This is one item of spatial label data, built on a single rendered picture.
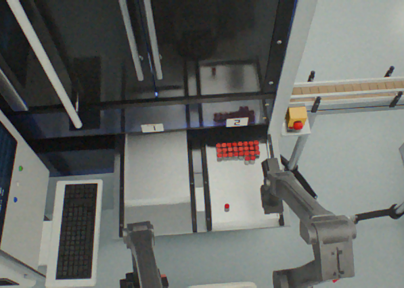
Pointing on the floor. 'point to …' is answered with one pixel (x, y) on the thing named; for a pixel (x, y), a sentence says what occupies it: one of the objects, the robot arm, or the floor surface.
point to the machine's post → (291, 63)
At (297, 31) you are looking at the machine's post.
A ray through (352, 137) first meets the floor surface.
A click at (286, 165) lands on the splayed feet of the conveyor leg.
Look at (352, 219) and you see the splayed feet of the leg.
